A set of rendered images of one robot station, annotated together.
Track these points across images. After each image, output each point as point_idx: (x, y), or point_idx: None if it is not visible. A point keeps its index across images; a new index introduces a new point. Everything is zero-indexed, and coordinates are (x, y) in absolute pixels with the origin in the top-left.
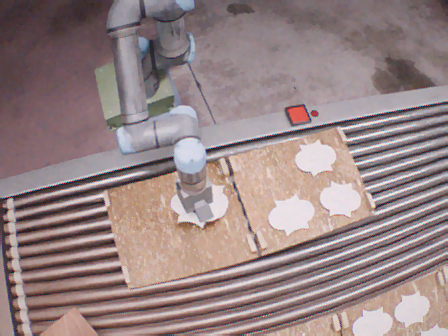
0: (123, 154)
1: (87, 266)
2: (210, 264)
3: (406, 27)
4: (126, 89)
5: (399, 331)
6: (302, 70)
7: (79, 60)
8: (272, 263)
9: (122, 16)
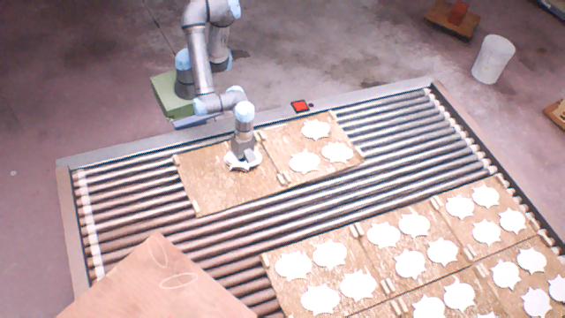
0: (184, 133)
1: (161, 208)
2: (255, 194)
3: (381, 54)
4: (200, 70)
5: (408, 241)
6: (290, 101)
7: (105, 93)
8: (296, 193)
9: (194, 16)
